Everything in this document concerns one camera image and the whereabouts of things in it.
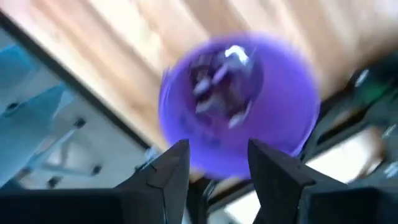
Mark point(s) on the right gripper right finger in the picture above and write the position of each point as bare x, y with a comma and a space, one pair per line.
270, 180

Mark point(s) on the grey black office chair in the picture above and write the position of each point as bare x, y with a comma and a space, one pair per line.
79, 123

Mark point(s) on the purple plastic basket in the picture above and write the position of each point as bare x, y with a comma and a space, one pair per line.
280, 118

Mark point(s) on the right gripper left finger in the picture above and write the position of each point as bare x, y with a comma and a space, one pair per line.
174, 174

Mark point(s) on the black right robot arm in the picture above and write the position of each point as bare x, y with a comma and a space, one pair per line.
382, 102

